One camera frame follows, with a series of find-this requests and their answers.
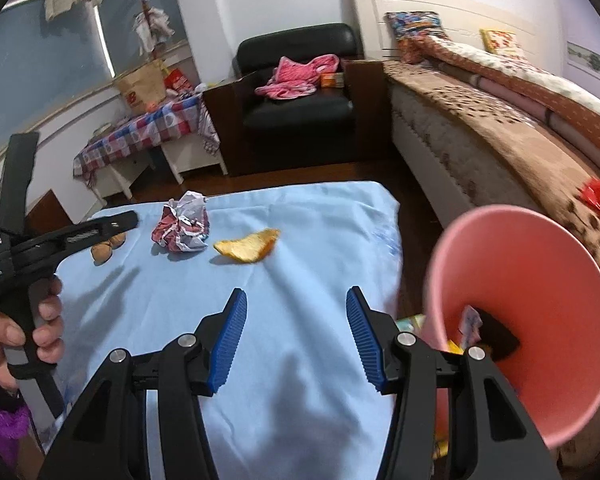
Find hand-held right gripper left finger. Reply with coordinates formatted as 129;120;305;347
37;287;248;480

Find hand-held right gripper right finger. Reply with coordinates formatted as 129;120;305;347
345;286;563;480

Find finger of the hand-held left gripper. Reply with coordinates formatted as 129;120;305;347
7;211;140;267
0;132;40;242

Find gold snack wrapper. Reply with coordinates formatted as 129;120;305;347
213;228;282;265

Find red silver wrapper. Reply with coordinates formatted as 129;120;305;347
151;191;211;255

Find purple wrapper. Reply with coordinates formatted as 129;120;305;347
459;305;483;348

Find pink plastic bin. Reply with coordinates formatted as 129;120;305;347
422;205;600;451

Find person's left forearm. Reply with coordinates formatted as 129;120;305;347
0;372;32;467

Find checkered cloth side table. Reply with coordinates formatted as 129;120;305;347
73;94;221;181

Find large window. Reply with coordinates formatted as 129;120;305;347
0;0;191;161

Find white side table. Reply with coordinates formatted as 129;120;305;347
92;132;228;201

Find brown paper bag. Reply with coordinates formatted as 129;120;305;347
115;59;168;113

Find red paper bag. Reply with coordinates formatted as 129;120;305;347
164;69;191;92

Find white hanging clothes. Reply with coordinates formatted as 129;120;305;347
134;7;176;54

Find quilted beige mattress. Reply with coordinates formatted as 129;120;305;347
390;80;486;231

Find black leather armchair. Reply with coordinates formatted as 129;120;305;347
202;23;386;177

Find pink clothing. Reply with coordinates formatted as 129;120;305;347
255;54;341;101

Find small red item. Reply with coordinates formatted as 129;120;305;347
580;178;600;219

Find colourful patterned pillow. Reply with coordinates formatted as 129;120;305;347
384;10;448;63

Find yellow patterned pillow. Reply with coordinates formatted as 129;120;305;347
481;28;523;56

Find cream bed headboard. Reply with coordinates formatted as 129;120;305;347
350;0;563;61

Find lavender wardrobe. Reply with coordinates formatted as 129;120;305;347
555;0;600;91

